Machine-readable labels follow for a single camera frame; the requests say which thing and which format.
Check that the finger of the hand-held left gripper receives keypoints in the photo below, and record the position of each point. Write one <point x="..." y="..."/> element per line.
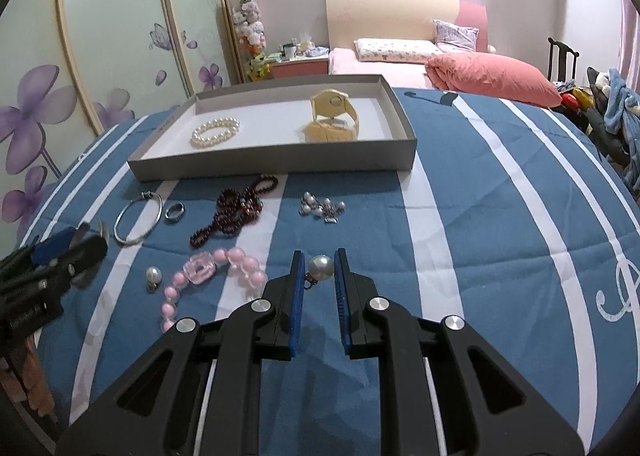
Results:
<point x="52" y="245"/>
<point x="85" y="251"/>

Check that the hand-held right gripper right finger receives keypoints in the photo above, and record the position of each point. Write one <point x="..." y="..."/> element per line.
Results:
<point x="342" y="306"/>

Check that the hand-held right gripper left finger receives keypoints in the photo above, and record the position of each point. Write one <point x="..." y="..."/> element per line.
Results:
<point x="298" y="306"/>

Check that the large pearl earring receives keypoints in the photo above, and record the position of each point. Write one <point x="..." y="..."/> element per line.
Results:
<point x="321" y="267"/>

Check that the small pearl earring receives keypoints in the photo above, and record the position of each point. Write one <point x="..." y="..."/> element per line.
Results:
<point x="153" y="274"/>

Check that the silver bangle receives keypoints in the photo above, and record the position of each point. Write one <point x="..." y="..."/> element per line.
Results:
<point x="146" y="195"/>

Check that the cluster of pearl earrings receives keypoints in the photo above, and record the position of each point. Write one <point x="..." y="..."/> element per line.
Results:
<point x="306" y="208"/>

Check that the grey cardboard box tray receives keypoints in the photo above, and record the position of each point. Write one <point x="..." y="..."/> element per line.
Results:
<point x="275" y="163"/>

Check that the blue white striped blanket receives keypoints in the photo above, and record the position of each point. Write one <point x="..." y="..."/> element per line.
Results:
<point x="475" y="236"/>

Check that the cream wrist watch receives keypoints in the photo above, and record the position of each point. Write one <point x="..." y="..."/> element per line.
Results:
<point x="327" y="103"/>

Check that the flower print wardrobe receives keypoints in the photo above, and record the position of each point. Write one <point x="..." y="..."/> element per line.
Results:
<point x="110" y="36"/>

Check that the pink cream nightstand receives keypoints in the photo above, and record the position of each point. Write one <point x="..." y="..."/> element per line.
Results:
<point x="300" y="68"/>

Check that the pink bed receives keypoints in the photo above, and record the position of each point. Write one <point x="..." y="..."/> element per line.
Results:
<point x="345" y="61"/>

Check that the light blue cloth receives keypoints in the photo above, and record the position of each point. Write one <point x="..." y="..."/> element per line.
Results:
<point x="317" y="52"/>

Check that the white cup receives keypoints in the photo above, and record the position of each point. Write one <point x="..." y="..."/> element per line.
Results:
<point x="288" y="51"/>

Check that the white patterned pillow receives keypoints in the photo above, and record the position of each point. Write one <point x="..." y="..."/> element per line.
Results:
<point x="395" y="50"/>

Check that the folded pink quilt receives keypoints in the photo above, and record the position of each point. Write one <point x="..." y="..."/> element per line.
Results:
<point x="490" y="78"/>

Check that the plush toy tower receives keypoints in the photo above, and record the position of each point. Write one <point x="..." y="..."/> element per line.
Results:
<point x="250" y="31"/>

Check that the lavender pillow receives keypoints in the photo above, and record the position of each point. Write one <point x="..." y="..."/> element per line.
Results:
<point x="455" y="35"/>

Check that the cream pink headboard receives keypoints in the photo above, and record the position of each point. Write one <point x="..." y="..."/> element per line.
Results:
<point x="390" y="16"/>

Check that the pile of clothes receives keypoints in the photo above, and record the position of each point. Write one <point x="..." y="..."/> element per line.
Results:
<point x="595" y="121"/>

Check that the dark wooden chair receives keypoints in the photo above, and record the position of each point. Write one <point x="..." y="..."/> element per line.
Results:
<point x="552" y="61"/>

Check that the pink curtain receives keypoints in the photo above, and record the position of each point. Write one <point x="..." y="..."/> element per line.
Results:
<point x="632" y="156"/>

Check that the blue plush robe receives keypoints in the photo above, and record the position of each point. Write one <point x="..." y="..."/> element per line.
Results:
<point x="620" y="96"/>

